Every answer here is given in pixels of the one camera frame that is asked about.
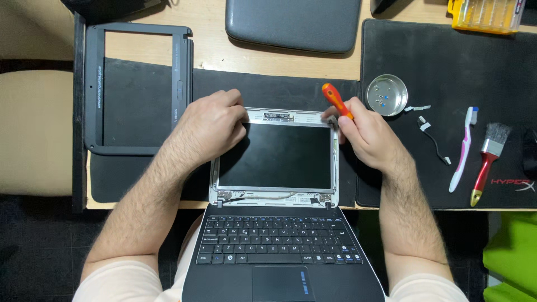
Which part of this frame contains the person's left hand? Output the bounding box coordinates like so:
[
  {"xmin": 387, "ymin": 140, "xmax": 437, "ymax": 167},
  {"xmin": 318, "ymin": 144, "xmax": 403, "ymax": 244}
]
[{"xmin": 175, "ymin": 89, "xmax": 249, "ymax": 167}]

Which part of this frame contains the person's right hand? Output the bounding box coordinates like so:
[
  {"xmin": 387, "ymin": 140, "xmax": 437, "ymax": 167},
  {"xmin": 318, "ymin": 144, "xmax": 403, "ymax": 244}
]
[{"xmin": 322, "ymin": 97, "xmax": 410, "ymax": 173}]

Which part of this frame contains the orange handled screwdriver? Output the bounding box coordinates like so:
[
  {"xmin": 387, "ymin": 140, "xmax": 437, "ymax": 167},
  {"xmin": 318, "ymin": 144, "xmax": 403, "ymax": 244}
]
[{"xmin": 321, "ymin": 83, "xmax": 355, "ymax": 126}]

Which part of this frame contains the black netbook laptop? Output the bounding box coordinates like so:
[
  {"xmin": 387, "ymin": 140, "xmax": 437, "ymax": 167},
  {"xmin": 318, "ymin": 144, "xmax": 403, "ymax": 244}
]
[{"xmin": 181, "ymin": 107, "xmax": 387, "ymax": 302}]

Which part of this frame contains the plain black desk mat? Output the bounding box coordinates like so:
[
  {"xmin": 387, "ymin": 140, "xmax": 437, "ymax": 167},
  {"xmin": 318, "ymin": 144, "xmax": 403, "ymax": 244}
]
[{"xmin": 89, "ymin": 56, "xmax": 361, "ymax": 206}]

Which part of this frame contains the grey laptop sleeve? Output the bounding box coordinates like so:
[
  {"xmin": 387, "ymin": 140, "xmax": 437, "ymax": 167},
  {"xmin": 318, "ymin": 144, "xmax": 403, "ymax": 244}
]
[{"xmin": 225, "ymin": 0, "xmax": 362, "ymax": 55}]

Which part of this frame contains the black bag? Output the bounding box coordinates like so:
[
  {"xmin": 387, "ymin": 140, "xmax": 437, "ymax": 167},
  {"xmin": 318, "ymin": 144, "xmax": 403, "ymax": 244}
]
[{"xmin": 61, "ymin": 0, "xmax": 170, "ymax": 23}]

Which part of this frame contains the round metal dish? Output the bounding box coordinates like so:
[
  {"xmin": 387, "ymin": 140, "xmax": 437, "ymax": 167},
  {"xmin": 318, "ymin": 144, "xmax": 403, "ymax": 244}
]
[{"xmin": 366, "ymin": 74, "xmax": 408, "ymax": 117}]

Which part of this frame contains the beige cushion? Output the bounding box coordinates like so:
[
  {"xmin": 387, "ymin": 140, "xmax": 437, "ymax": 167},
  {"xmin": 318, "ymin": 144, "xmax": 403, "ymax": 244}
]
[{"xmin": 0, "ymin": 69, "xmax": 74, "ymax": 197}]

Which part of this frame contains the large black mouse pad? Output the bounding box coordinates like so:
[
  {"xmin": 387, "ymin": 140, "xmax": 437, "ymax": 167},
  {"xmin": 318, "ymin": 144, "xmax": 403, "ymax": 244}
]
[{"xmin": 356, "ymin": 19, "xmax": 537, "ymax": 210}]

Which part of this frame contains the white and pink toothbrush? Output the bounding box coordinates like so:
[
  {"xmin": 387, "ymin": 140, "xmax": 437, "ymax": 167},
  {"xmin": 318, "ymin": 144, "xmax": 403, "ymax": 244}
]
[{"xmin": 449, "ymin": 107, "xmax": 479, "ymax": 194}]

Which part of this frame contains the yellow screwdriver bit case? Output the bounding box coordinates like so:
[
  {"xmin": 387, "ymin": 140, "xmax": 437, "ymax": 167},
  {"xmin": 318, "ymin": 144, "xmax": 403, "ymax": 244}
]
[{"xmin": 447, "ymin": 0, "xmax": 526, "ymax": 35}]

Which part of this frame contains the bright green chair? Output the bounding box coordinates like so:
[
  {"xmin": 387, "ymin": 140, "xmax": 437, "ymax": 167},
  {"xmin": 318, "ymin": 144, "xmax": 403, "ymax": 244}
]
[{"xmin": 482, "ymin": 212, "xmax": 537, "ymax": 302}]

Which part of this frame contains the black screen bezel frame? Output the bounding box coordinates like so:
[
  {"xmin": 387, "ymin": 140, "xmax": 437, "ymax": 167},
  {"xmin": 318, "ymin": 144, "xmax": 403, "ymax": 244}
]
[{"xmin": 84, "ymin": 22, "xmax": 194, "ymax": 157}]

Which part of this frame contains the short black connector cable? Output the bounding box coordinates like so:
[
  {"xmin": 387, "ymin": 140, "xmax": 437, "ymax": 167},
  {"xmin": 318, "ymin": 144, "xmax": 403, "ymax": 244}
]
[{"xmin": 417, "ymin": 117, "xmax": 452, "ymax": 165}]

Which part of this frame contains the red handled paintbrush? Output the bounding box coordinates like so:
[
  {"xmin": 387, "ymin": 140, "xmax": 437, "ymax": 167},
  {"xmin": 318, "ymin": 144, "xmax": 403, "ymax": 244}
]
[{"xmin": 470, "ymin": 122, "xmax": 512, "ymax": 207}]

